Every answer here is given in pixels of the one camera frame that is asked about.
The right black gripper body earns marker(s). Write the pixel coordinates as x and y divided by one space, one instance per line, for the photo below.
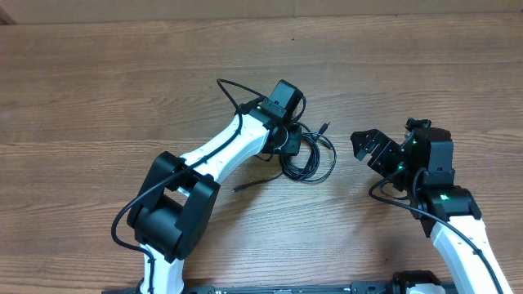
387 160

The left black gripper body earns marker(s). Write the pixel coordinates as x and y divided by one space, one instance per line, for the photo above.
291 140

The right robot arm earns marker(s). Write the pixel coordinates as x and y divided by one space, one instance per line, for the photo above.
418 175

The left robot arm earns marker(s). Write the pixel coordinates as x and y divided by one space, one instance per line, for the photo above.
175 202

